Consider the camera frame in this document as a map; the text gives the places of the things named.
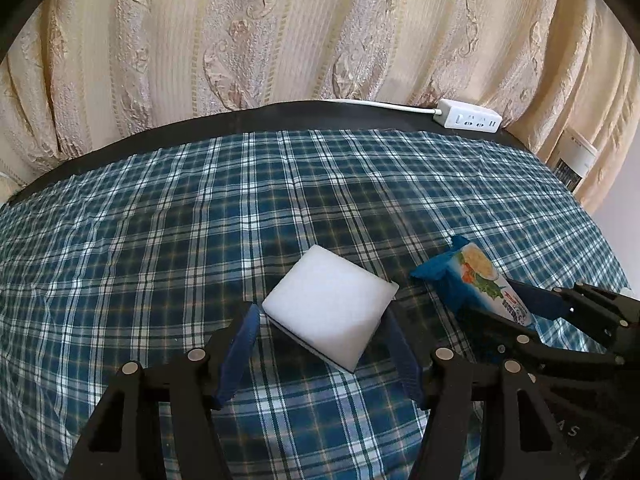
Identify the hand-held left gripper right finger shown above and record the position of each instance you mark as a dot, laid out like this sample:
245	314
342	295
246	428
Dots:
402	360

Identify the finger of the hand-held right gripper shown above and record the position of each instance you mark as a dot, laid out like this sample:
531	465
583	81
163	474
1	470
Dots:
500	335
540	302

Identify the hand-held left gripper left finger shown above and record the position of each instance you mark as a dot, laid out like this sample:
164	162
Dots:
240	355

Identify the blue snack packet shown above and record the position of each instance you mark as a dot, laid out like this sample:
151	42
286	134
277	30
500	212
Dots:
470	275

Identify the white sponge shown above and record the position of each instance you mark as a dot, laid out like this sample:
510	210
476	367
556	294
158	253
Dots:
330	300

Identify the blue plaid tablecloth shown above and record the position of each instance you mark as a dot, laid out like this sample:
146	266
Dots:
150	260

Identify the white power strip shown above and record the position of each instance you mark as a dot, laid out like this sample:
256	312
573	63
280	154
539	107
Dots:
470	117

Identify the beige patterned curtain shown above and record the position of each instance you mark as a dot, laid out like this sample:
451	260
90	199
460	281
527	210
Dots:
300	25

